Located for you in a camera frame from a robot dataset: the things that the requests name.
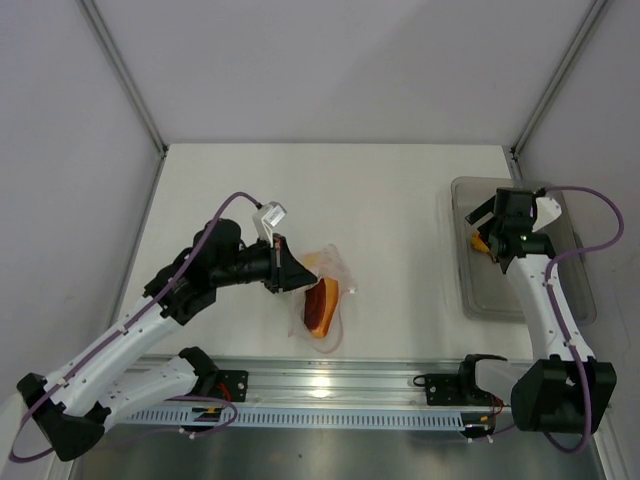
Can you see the slotted cable duct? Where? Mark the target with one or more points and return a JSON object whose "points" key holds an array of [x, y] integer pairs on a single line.
{"points": [[314, 418]]}

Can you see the orange toy food piece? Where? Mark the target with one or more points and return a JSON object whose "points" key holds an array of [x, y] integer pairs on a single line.
{"points": [[480, 246]]}

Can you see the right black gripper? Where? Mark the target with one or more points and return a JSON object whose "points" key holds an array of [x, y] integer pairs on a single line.
{"points": [[481, 211]]}

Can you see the aluminium rail frame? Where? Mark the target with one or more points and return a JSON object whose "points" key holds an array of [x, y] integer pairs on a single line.
{"points": [[325, 380]]}

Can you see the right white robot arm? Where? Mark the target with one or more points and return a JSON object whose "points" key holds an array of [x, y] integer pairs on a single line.
{"points": [[565, 389]]}

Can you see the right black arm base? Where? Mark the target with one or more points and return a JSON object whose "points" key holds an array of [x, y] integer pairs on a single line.
{"points": [[457, 389]]}

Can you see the right corner frame post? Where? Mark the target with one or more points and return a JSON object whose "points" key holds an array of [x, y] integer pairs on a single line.
{"points": [[578, 42]]}

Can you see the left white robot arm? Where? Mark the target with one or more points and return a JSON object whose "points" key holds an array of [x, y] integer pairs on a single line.
{"points": [[169, 301]]}

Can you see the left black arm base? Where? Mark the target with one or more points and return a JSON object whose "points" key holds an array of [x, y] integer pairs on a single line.
{"points": [[220, 385]]}

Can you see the clear zip top bag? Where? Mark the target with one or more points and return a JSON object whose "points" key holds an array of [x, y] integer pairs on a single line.
{"points": [[334, 266]]}

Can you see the red toy meat slice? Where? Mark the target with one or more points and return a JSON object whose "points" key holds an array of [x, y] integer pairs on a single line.
{"points": [[320, 304]]}

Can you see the corner frame post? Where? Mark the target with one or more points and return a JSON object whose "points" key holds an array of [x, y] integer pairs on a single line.
{"points": [[106, 42], [578, 42]]}

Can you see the clear plastic food tray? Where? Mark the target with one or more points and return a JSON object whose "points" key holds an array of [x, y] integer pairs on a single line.
{"points": [[486, 293]]}

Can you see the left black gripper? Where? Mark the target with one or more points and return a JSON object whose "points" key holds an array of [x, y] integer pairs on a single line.
{"points": [[285, 272]]}

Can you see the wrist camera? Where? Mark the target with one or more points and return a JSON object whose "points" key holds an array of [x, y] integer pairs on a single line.
{"points": [[266, 218], [547, 210]]}

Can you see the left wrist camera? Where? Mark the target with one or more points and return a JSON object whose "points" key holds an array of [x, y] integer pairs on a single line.
{"points": [[266, 218]]}

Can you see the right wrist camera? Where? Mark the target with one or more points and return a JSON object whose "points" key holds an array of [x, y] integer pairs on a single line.
{"points": [[547, 210]]}

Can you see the left corner frame post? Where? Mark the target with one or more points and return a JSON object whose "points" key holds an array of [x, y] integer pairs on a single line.
{"points": [[106, 42]]}

